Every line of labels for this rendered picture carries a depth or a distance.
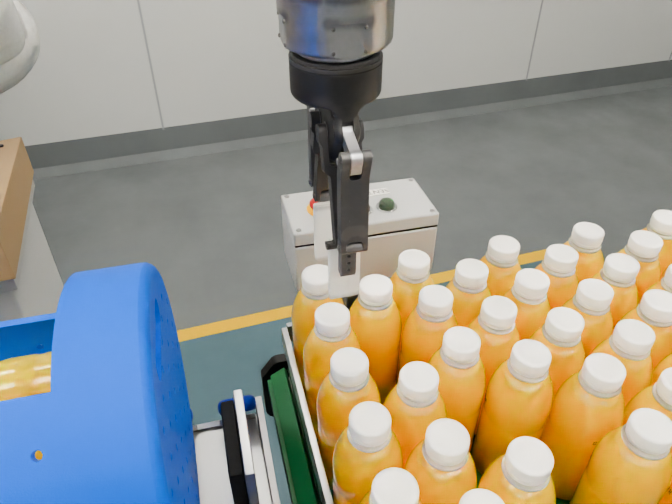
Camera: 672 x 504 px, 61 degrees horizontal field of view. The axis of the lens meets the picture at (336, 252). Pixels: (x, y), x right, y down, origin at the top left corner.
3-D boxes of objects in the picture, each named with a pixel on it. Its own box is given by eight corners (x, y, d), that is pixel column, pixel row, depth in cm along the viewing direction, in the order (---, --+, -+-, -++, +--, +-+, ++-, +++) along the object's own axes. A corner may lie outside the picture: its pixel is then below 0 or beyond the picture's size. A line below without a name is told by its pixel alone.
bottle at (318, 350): (370, 430, 74) (377, 326, 63) (325, 457, 71) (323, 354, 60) (339, 393, 79) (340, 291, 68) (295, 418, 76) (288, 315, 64)
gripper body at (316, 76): (279, 33, 48) (285, 136, 53) (299, 69, 41) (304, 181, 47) (365, 27, 49) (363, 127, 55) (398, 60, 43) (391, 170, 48)
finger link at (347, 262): (353, 224, 52) (363, 243, 49) (352, 267, 55) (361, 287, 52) (337, 226, 51) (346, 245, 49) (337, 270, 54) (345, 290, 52)
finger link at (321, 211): (314, 206, 57) (312, 202, 58) (316, 262, 61) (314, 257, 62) (343, 202, 58) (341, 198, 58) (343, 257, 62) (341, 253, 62)
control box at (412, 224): (284, 251, 87) (280, 192, 81) (408, 232, 91) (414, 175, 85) (297, 293, 80) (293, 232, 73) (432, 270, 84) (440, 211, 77)
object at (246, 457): (231, 462, 67) (218, 392, 59) (252, 457, 68) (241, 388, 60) (242, 546, 59) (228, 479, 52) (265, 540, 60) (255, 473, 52)
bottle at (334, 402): (367, 506, 66) (373, 404, 55) (309, 489, 68) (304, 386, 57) (382, 455, 71) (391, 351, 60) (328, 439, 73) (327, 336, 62)
